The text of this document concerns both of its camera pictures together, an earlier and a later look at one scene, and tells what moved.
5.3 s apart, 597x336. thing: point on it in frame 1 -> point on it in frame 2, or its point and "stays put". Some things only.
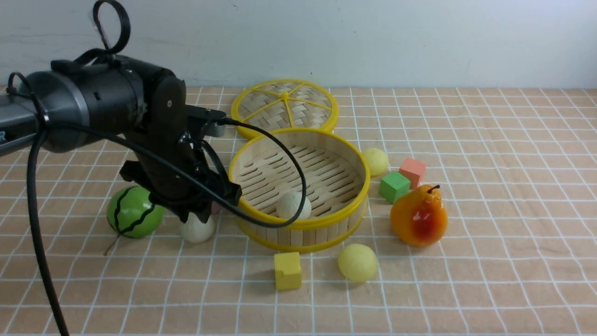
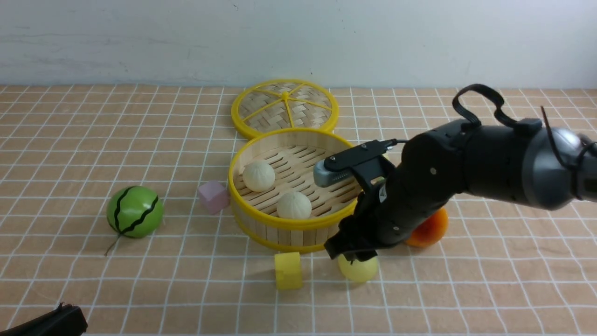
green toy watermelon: [130, 213] stays put
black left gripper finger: [183, 212] -> [67, 320]
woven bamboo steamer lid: [275, 104] stays put
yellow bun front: [357, 262] stays put
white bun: [288, 203] stays put
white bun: [195, 230] -> [258, 176]
